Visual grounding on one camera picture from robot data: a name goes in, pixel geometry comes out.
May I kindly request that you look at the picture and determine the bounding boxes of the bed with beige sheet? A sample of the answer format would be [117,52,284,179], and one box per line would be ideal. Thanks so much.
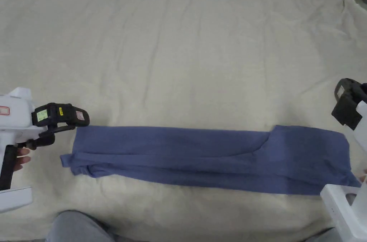
[0,0,367,242]

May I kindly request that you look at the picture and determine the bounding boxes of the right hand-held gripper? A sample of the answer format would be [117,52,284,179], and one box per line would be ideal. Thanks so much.
[319,101,367,240]

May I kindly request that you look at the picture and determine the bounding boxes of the blue garment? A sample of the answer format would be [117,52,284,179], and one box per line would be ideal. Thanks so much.
[59,124,362,197]

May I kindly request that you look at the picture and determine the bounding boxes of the person's legs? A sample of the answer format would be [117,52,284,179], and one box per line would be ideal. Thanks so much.
[42,210,345,242]

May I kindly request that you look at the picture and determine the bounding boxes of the person's left hand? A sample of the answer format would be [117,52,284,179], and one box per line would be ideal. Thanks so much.
[13,147,32,172]

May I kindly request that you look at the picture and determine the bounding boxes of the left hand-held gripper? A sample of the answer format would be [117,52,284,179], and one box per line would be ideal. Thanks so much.
[0,87,90,214]

